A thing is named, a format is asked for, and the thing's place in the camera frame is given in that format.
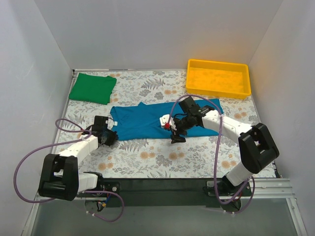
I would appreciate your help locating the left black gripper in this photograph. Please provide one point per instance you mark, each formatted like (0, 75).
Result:
(110, 137)

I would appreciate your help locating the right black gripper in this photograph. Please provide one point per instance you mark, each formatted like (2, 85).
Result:
(178, 130)

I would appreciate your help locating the blue t shirt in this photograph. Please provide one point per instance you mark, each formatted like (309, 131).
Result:
(142, 122)

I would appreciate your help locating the yellow plastic tray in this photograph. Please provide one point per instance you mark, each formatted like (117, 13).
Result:
(219, 79)

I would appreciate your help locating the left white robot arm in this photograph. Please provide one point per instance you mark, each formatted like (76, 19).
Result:
(60, 178)

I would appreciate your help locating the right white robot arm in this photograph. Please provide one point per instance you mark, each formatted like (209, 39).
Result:
(257, 147)

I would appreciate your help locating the floral table mat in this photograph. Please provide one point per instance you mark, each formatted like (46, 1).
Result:
(142, 158)

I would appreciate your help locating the folded green t shirt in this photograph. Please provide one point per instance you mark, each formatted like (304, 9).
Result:
(95, 89)

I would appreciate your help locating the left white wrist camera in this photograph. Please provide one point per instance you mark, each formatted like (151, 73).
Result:
(111, 123)

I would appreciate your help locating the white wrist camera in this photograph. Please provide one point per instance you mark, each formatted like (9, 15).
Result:
(167, 122)
(111, 123)

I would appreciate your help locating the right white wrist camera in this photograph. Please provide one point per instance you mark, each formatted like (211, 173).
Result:
(167, 122)

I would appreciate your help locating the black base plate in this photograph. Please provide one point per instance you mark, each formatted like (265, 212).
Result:
(159, 200)

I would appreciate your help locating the aluminium frame rail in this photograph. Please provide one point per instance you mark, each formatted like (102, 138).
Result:
(275, 189)

